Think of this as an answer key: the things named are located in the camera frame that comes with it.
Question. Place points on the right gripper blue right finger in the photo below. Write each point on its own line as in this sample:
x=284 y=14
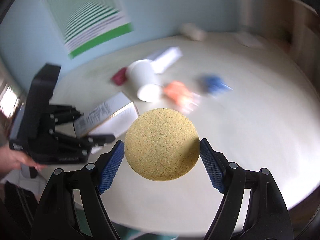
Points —
x=213 y=165

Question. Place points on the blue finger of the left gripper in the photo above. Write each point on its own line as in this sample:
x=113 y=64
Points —
x=99 y=139

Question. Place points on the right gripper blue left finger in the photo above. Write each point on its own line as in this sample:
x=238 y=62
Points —
x=108 y=165

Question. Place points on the round yellow sponge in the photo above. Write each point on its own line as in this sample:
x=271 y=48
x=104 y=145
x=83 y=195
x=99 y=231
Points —
x=162 y=144

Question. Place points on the bag of blue clay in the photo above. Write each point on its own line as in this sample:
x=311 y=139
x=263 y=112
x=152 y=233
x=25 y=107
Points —
x=213 y=85

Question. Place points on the person's left hand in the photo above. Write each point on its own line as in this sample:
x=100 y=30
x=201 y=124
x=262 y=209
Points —
x=12 y=160

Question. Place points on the white printed carton box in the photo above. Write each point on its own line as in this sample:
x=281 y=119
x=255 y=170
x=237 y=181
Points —
x=113 y=116

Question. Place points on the small dark red box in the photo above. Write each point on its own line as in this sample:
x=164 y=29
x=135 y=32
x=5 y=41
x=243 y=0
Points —
x=120 y=77

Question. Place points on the large white paper cup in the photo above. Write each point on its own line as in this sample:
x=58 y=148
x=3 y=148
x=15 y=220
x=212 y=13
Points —
x=144 y=81

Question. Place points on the bag of orange clay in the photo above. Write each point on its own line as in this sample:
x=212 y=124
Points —
x=185 y=100

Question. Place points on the long white carton box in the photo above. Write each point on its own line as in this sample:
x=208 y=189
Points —
x=162 y=59

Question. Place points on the green white eye chart poster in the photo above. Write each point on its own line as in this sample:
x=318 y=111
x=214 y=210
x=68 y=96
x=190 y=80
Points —
x=85 y=24

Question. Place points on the white desk lamp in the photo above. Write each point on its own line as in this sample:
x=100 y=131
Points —
x=245 y=35

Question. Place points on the white paper cup lying far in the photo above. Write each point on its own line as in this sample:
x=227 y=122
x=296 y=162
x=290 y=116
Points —
x=193 y=32

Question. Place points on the wooden bookshelf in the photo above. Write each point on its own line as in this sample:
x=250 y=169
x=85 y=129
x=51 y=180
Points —
x=293 y=26

